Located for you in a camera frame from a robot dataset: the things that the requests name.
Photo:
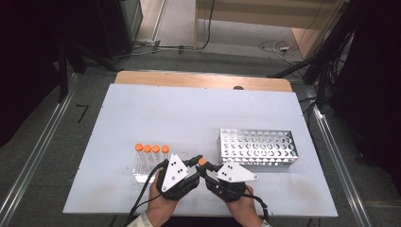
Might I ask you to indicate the orange-capped clear test tube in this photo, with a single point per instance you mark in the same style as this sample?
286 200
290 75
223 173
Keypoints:
155 148
202 161
139 147
147 148
165 148

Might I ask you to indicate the clear acrylic tube rack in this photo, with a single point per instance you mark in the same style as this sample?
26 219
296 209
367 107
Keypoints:
138 176

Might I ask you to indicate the person's right hand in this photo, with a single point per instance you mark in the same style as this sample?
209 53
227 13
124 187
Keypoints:
244 211

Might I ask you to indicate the black curtain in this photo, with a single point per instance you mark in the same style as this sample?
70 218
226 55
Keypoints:
25 47
378 78

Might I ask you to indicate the aluminium floor rail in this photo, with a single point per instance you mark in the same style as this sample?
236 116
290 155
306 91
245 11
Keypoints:
339 157
36 148

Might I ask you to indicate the black metal stand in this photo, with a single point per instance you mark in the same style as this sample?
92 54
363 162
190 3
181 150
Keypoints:
63 72

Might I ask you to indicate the dark round grommet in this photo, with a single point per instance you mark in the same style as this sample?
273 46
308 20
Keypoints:
238 87

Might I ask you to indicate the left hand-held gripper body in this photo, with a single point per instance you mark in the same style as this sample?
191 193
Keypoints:
175 176

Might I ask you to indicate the person's left hand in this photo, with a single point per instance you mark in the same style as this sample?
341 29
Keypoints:
159 208

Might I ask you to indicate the grey cabinet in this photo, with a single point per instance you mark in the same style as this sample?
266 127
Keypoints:
134 15

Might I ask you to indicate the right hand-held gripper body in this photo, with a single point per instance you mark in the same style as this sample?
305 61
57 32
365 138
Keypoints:
233 176

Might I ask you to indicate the perforated metal tube rack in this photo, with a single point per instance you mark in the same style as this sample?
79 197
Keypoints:
234 138

